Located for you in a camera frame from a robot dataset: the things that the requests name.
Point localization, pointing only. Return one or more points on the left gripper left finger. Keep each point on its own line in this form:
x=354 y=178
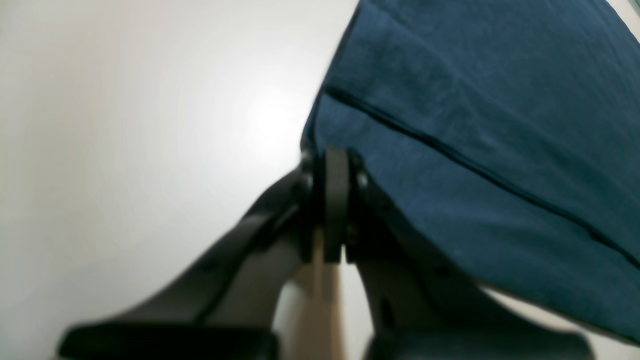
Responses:
x=223 y=306

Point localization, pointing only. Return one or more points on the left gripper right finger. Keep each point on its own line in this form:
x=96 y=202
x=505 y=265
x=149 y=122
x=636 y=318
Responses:
x=422 y=305

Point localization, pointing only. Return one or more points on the dark blue T-shirt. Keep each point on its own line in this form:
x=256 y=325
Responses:
x=507 y=132

